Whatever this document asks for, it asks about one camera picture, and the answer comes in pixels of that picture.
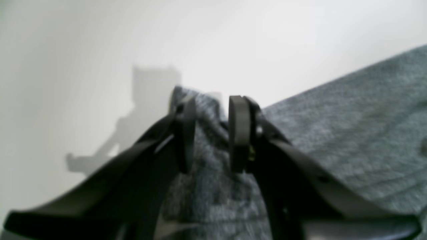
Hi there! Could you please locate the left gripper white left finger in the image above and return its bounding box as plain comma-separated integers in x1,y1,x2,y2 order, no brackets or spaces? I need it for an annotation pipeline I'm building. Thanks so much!
3,97,196,240

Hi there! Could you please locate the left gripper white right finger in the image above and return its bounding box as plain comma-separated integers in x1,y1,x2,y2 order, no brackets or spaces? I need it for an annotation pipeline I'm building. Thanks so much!
229,96,422,240

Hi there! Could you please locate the grey long-sleeve T-shirt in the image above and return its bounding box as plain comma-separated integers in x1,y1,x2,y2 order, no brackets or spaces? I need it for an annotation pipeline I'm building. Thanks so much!
156,46,427,240

